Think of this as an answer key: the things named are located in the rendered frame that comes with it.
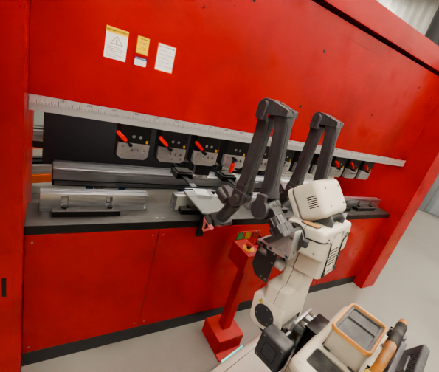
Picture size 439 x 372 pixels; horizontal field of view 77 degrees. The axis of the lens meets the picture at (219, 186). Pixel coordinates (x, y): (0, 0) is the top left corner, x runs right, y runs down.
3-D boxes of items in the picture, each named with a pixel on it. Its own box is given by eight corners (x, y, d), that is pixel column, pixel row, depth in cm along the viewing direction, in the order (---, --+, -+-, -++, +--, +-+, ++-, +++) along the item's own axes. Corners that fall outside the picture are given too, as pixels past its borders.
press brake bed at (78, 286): (21, 367, 146) (23, 235, 117) (23, 333, 162) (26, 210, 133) (353, 282, 307) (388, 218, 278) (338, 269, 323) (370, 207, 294)
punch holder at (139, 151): (116, 157, 132) (120, 123, 126) (113, 151, 139) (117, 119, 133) (147, 160, 140) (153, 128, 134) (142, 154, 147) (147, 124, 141)
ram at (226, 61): (27, 109, 108) (33, -167, 80) (29, 105, 114) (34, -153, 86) (403, 167, 269) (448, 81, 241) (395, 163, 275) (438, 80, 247)
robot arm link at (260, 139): (270, 101, 98) (286, 105, 105) (257, 97, 101) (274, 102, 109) (235, 207, 113) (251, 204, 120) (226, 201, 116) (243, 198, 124)
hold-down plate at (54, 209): (52, 217, 126) (52, 212, 125) (52, 211, 130) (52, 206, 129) (119, 215, 142) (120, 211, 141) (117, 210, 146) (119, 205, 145)
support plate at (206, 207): (203, 215, 142) (203, 213, 142) (184, 192, 163) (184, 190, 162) (231, 214, 152) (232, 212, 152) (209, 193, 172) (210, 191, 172)
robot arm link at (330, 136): (340, 114, 123) (348, 116, 130) (312, 111, 132) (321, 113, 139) (316, 208, 134) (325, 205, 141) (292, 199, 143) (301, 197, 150)
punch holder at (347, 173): (343, 177, 229) (352, 159, 223) (335, 173, 235) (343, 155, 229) (353, 178, 237) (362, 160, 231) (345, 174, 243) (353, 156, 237)
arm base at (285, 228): (285, 236, 96) (302, 229, 105) (274, 215, 99) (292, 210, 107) (267, 244, 102) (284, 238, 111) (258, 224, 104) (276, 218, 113)
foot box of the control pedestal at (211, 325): (218, 362, 178) (223, 349, 174) (201, 330, 197) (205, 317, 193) (243, 352, 189) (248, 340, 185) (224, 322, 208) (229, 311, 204)
